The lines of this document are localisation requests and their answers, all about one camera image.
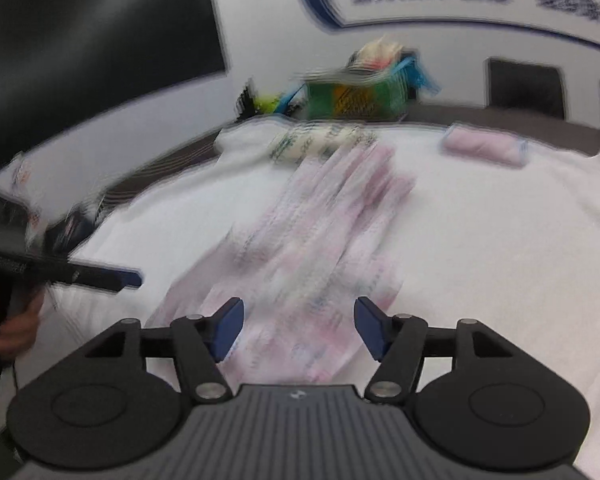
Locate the yellow-green object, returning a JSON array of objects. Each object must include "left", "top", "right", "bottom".
[{"left": 252, "top": 91, "right": 282, "bottom": 114}]

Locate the person's left hand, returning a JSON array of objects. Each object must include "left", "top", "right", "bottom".
[{"left": 0, "top": 290, "right": 46, "bottom": 357}]

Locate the black chair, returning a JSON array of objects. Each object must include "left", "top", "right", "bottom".
[{"left": 485, "top": 57, "right": 567, "bottom": 122}]

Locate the pink folded cloth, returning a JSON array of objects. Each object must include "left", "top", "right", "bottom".
[{"left": 440, "top": 124, "right": 529, "bottom": 169}]

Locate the green striped folded cloth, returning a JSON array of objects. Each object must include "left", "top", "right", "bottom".
[{"left": 266, "top": 122, "right": 381, "bottom": 167}]

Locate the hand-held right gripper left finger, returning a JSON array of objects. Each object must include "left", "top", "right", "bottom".
[{"left": 85, "top": 297, "right": 245, "bottom": 403}]

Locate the green basket with blue handles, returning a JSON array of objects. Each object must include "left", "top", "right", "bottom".
[{"left": 290, "top": 35, "right": 441, "bottom": 121}]

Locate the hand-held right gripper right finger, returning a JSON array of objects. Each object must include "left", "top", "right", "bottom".
[{"left": 354, "top": 296, "right": 511, "bottom": 403}]

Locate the pink striped garment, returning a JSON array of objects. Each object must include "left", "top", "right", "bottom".
[{"left": 145, "top": 142, "right": 417, "bottom": 386}]

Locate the black wall screen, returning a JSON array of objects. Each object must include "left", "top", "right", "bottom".
[{"left": 0, "top": 0, "right": 231, "bottom": 166}]

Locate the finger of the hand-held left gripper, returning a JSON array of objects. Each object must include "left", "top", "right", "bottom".
[{"left": 66, "top": 259, "right": 144, "bottom": 292}]

